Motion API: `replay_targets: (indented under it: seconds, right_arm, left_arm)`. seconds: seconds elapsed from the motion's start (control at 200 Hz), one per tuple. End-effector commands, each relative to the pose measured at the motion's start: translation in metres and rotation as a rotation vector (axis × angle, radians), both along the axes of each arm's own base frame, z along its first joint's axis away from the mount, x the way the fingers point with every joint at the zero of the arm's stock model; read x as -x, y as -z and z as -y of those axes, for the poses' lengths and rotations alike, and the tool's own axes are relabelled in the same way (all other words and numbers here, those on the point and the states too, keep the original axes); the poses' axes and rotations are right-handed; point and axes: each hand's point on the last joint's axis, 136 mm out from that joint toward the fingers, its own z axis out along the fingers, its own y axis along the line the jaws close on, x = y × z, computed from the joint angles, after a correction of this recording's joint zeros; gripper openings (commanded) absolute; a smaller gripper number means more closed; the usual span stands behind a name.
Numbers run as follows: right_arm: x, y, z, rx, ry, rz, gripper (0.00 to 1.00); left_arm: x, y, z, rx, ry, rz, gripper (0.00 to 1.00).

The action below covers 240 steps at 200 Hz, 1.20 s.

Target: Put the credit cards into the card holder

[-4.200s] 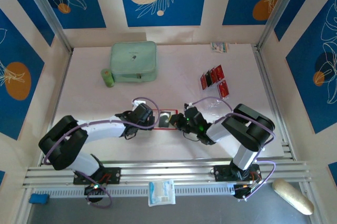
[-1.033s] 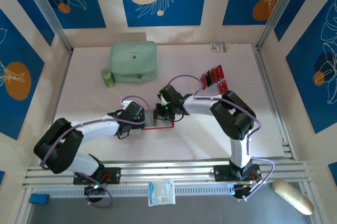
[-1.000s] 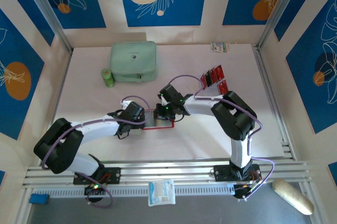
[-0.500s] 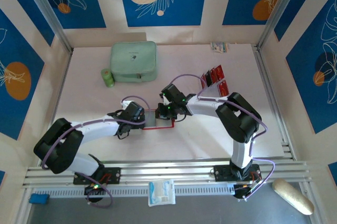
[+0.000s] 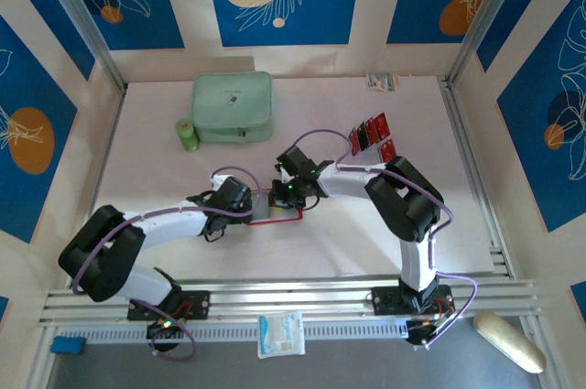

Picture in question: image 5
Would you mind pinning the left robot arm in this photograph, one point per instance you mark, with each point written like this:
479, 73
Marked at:
100, 251

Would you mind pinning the white table cover sheet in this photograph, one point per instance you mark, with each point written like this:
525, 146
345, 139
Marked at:
320, 251

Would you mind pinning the beige bread roll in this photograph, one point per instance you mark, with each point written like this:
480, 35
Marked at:
508, 341

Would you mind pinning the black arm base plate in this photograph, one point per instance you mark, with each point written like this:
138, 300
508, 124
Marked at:
384, 299
201, 304

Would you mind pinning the white plastic packet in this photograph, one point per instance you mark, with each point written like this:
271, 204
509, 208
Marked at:
281, 334

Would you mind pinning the black connector box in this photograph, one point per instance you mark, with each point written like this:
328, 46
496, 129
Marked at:
165, 330
421, 331

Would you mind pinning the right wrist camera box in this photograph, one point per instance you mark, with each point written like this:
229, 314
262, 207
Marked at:
282, 173

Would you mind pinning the blue sponge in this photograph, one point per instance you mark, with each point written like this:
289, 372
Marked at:
68, 345

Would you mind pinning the aluminium table edge rail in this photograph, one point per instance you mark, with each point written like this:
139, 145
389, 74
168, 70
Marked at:
462, 132

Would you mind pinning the red credit card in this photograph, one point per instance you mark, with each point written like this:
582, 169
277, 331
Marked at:
353, 139
371, 130
388, 151
382, 125

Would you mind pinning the aluminium rail beam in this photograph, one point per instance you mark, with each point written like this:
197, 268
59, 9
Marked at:
284, 297

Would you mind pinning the mint green zip pouch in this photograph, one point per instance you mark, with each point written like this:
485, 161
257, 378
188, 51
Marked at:
231, 105

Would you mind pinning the aluminium frame post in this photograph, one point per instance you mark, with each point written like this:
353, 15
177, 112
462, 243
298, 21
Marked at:
490, 9
78, 14

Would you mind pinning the clear acrylic card stand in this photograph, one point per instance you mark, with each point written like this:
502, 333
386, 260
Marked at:
372, 147

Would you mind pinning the green roll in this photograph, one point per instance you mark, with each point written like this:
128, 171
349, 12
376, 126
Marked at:
186, 135

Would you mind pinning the small printed packet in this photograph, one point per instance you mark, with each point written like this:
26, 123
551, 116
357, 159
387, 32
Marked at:
381, 82

